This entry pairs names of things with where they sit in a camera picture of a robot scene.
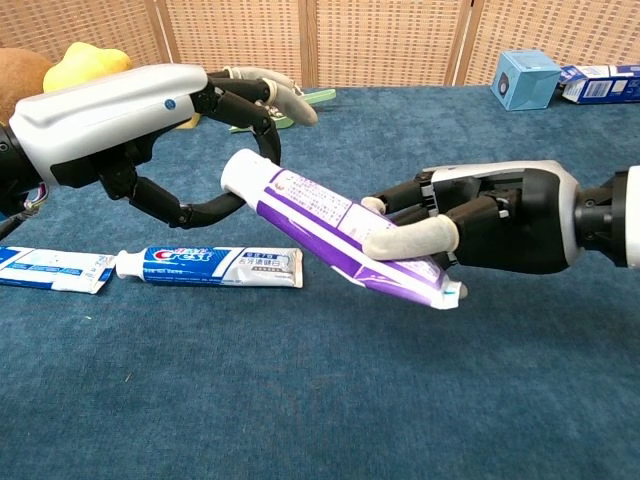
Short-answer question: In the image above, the flattened blue white toothpaste tube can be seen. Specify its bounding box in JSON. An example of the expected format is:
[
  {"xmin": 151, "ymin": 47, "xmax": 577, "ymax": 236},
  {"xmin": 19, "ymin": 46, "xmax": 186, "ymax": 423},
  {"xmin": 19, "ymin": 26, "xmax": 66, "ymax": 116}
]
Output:
[{"xmin": 0, "ymin": 245, "xmax": 117, "ymax": 296}]

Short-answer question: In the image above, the brown plush toy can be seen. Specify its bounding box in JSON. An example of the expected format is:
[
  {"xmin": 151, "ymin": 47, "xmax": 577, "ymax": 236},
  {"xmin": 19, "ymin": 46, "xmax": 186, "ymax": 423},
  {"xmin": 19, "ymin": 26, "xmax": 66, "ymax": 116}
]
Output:
[{"xmin": 0, "ymin": 47, "xmax": 54, "ymax": 127}]

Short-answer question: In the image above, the light blue cube box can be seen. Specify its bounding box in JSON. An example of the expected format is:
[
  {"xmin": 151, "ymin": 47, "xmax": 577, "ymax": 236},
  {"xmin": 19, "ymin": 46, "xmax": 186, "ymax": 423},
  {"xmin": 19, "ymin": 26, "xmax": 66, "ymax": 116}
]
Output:
[{"xmin": 489, "ymin": 48, "xmax": 563, "ymax": 112}]

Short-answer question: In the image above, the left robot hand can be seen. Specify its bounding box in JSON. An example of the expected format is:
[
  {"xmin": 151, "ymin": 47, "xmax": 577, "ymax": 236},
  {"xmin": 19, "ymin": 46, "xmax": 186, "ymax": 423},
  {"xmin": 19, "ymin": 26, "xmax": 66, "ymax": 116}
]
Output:
[{"xmin": 8, "ymin": 63, "xmax": 320, "ymax": 232}]

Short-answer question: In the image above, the woven rattan folding screen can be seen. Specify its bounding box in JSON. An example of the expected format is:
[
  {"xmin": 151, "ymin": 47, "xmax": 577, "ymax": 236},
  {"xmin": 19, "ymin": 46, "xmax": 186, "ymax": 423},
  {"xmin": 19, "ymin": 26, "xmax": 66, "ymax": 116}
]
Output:
[{"xmin": 0, "ymin": 0, "xmax": 640, "ymax": 89}]

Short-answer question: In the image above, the blue white carton box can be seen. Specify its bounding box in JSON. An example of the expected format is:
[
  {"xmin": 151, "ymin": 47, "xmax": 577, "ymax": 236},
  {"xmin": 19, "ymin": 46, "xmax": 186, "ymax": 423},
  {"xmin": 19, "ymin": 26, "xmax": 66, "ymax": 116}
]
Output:
[{"xmin": 558, "ymin": 64, "xmax": 640, "ymax": 106}]

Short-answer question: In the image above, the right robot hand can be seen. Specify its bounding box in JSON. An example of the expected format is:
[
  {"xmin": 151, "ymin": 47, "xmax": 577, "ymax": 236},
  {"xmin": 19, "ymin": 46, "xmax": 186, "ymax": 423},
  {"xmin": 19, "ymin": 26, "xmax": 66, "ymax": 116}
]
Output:
[{"xmin": 360, "ymin": 160, "xmax": 584, "ymax": 302}]

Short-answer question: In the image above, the light green dustpan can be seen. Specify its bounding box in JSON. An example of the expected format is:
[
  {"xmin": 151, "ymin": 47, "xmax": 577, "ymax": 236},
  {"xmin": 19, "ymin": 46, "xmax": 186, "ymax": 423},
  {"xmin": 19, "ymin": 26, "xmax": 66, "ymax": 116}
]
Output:
[{"xmin": 228, "ymin": 87, "xmax": 337, "ymax": 134}]

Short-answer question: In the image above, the blue Crest toothpaste tube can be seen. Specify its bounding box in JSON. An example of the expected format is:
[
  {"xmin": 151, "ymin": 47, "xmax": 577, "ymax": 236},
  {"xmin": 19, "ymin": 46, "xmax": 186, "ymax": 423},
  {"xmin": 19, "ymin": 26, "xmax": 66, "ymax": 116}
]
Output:
[{"xmin": 115, "ymin": 245, "xmax": 305, "ymax": 290}]

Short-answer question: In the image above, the purple white toothpaste tube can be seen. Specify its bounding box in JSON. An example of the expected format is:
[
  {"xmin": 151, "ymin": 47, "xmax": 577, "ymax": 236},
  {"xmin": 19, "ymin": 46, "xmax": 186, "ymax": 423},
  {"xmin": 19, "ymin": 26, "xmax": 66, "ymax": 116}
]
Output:
[{"xmin": 219, "ymin": 148, "xmax": 461, "ymax": 311}]

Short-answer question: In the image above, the yellow plush toy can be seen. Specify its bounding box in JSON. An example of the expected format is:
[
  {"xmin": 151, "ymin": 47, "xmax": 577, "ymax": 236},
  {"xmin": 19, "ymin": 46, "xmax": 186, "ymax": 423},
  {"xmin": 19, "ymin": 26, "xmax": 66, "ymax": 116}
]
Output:
[{"xmin": 42, "ymin": 41, "xmax": 133, "ymax": 94}]

